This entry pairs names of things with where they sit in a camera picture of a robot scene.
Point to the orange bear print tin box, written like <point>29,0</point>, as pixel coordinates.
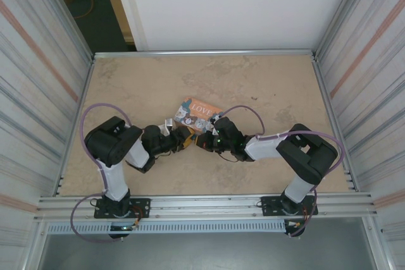
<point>196,112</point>

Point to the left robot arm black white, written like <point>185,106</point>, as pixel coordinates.
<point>110,143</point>

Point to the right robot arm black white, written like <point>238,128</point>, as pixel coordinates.
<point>303,153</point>

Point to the small black controller board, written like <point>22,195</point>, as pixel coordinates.
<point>121,228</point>
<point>294,225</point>

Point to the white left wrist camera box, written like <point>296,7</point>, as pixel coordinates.
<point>167,124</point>

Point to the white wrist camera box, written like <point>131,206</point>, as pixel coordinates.
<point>216,118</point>
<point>167,124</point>

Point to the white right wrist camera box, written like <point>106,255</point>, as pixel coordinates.
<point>216,118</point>

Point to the long aluminium mounting rail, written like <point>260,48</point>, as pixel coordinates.
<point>205,203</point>

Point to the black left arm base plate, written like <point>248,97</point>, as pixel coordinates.
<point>140,208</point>

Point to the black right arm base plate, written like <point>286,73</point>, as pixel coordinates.
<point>270,203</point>

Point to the aluminium table end rail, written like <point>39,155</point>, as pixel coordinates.
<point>205,52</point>

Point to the aluminium table side rail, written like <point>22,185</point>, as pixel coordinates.
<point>319,77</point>
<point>89,75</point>

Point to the wooden door frame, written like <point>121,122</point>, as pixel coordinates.
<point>117,4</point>

